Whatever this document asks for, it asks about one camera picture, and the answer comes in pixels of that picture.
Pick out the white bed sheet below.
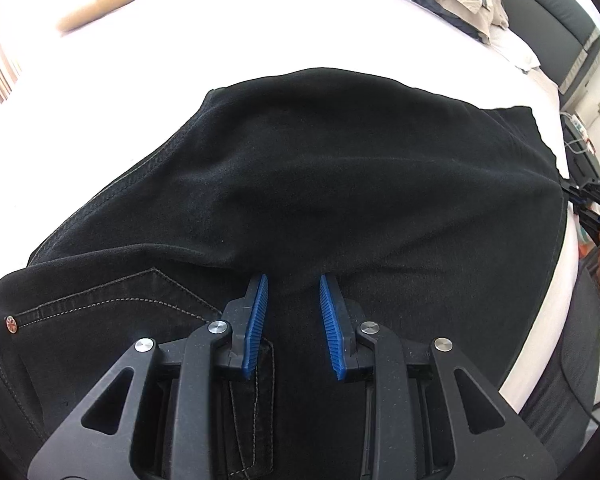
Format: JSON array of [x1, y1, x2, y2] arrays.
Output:
[[0, 0, 581, 413]]

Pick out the black pants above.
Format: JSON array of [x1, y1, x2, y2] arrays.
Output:
[[0, 66, 570, 480]]

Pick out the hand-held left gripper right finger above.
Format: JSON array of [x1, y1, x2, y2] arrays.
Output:
[[318, 273, 559, 480]]

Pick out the grey fabric bed side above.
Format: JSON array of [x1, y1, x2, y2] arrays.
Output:
[[517, 265, 600, 443]]

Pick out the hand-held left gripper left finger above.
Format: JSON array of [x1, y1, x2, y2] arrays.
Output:
[[27, 273, 270, 480]]

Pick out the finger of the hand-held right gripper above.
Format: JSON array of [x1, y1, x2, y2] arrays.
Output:
[[560, 181, 589, 210]]

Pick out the white pillow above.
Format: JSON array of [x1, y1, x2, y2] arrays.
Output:
[[487, 27, 542, 75]]

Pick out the beige pillow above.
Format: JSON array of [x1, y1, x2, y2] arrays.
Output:
[[56, 0, 168, 33]]

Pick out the dark grey upholstered headboard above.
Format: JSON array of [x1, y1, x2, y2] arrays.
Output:
[[492, 0, 600, 97]]

